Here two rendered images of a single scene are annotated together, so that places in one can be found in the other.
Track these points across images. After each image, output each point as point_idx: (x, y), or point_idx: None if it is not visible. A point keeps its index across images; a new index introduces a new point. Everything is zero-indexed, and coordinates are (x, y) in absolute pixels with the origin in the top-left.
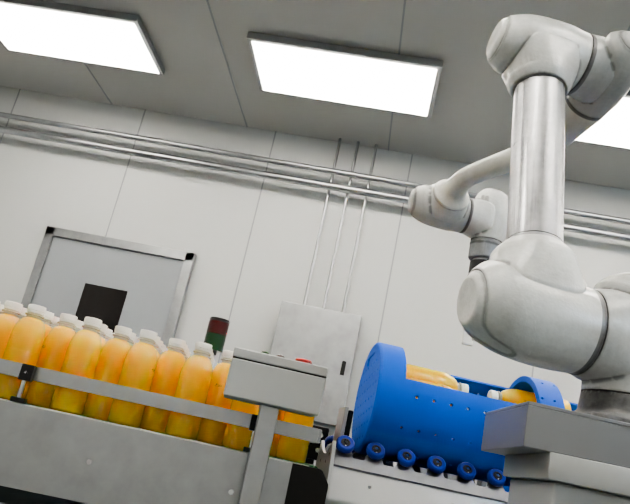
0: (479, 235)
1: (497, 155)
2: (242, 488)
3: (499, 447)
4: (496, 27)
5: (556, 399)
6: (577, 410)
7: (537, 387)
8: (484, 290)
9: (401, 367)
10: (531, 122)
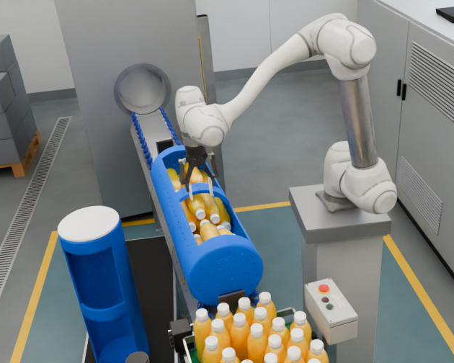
0: None
1: (261, 85)
2: (336, 357)
3: (349, 238)
4: (363, 42)
5: (221, 191)
6: (346, 205)
7: (219, 192)
8: (396, 197)
9: (252, 244)
10: (370, 103)
